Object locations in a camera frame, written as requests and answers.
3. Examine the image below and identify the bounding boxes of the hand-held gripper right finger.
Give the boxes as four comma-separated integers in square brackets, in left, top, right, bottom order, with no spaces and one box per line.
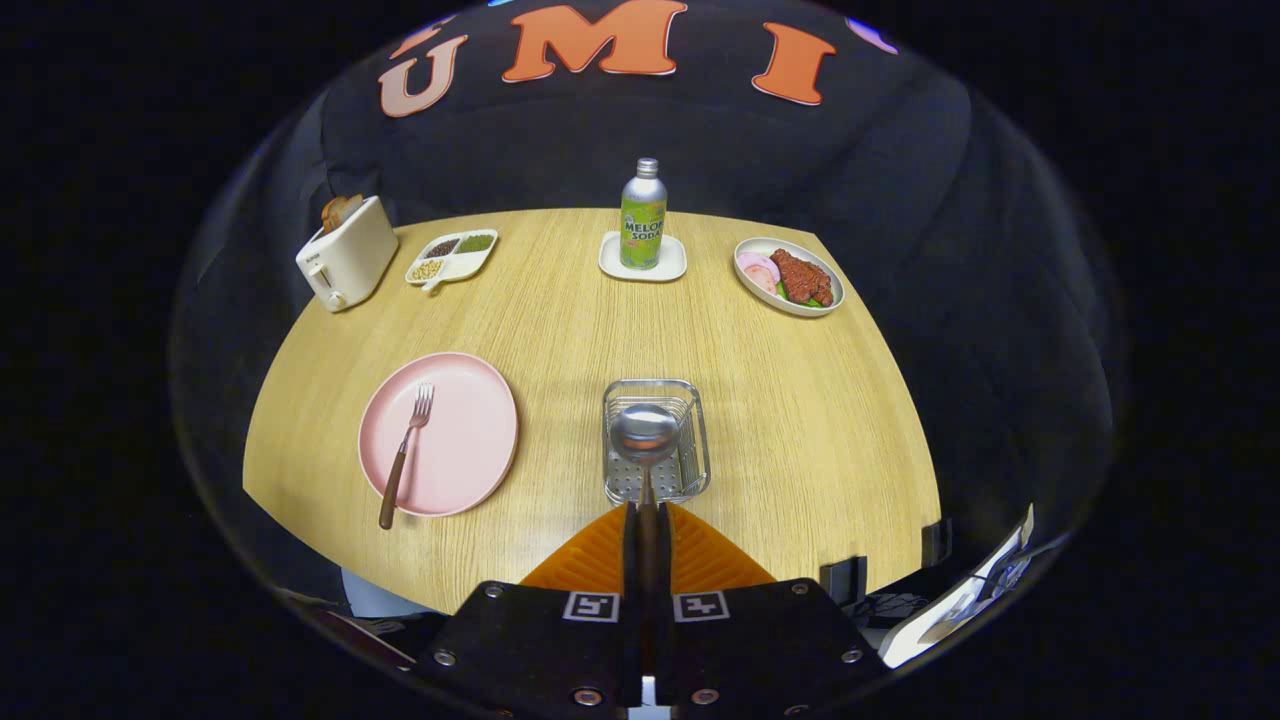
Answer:
[657,502,888,719]

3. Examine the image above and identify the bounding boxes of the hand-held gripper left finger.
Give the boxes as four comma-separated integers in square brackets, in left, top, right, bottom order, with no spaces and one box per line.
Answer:
[413,502,642,717]

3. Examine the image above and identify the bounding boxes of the wooden handled fork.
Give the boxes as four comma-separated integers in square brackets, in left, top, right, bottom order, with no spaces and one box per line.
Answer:
[378,383,435,531]

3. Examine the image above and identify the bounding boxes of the wooden handled spoon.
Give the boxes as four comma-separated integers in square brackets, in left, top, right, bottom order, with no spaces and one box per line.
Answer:
[609,403,684,591]

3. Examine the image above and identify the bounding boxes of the white rounded object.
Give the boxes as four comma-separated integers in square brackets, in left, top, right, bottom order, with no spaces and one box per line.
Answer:
[340,568,441,619]

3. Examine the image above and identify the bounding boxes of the pink round plate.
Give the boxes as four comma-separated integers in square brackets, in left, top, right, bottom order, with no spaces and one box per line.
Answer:
[358,352,520,518]

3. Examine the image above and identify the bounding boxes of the white oval food plate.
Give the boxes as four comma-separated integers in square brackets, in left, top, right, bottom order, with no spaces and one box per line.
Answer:
[733,237,846,318]

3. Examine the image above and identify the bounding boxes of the brown meat piece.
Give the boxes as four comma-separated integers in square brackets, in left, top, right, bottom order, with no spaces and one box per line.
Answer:
[769,249,834,307]

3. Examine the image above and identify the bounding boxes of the white divided dish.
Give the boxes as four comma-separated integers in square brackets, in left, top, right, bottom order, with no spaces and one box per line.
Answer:
[404,229,499,293]

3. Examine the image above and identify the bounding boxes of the white square coaster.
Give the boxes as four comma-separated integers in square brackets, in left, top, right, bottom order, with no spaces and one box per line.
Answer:
[598,231,688,283]

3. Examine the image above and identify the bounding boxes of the green soda bottle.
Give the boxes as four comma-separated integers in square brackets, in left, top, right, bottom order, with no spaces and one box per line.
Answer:
[619,157,668,271]

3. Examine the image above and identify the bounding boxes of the white toaster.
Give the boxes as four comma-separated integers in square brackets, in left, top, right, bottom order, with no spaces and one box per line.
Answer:
[295,196,400,314]

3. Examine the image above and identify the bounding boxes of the black backdrop cloth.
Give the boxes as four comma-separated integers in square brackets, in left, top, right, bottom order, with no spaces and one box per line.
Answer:
[170,0,1126,601]

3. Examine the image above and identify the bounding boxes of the metal wire basket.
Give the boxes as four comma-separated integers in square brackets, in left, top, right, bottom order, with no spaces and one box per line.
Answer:
[602,378,712,506]

